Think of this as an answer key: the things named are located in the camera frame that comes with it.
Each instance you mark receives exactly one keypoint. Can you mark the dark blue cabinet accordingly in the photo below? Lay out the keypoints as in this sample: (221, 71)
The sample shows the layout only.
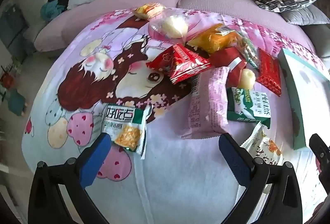
(13, 27)

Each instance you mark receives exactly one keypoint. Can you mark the pink snack packet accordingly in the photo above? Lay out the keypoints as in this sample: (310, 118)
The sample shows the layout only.
(208, 105)

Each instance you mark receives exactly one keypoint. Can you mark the white packet with orange flowers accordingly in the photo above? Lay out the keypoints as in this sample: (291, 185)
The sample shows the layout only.
(268, 146)

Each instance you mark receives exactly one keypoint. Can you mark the printed blanket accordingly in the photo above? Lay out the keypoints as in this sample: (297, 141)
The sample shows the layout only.
(180, 187)

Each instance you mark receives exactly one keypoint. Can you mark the green and white cake packet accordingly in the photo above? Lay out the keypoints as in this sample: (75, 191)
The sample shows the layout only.
(257, 107)

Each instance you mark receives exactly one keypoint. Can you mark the red triangular snack packet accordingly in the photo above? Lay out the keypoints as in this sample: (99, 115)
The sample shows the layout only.
(183, 62)

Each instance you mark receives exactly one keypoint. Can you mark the red flowered plant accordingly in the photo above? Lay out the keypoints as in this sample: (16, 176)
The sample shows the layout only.
(7, 79)

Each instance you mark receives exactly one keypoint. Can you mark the yellow cake packet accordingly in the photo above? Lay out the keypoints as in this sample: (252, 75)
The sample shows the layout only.
(148, 10)

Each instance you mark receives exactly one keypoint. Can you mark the teal cloth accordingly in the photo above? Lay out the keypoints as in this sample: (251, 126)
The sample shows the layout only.
(51, 9)

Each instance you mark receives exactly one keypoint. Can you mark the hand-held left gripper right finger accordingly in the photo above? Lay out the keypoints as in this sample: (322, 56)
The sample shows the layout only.
(232, 159)

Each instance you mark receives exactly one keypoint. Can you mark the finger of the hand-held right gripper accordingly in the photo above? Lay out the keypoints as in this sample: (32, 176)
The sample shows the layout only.
(321, 151)

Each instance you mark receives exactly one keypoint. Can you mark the pale yellow jelly cup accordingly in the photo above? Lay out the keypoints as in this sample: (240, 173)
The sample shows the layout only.
(247, 79)

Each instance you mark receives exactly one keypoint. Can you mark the teal cardboard box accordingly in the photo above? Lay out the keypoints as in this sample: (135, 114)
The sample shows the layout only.
(294, 100)

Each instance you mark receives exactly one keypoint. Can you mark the clear white bun packet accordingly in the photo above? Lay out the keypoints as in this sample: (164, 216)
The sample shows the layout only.
(174, 25)

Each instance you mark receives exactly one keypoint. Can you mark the orange snack packet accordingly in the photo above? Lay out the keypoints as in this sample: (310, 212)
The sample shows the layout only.
(214, 39)

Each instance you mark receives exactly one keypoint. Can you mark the green striped round cracker packet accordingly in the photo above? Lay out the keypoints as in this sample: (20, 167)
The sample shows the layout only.
(248, 52)

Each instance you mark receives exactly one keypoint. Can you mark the green white cracker photo packet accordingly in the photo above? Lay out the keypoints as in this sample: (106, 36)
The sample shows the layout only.
(123, 123)

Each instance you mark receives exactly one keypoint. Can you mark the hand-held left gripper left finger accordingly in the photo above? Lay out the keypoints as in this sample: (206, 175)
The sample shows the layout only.
(95, 159)

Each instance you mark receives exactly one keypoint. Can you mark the red packet with white stripe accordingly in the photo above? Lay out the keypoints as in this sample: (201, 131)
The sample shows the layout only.
(226, 56)

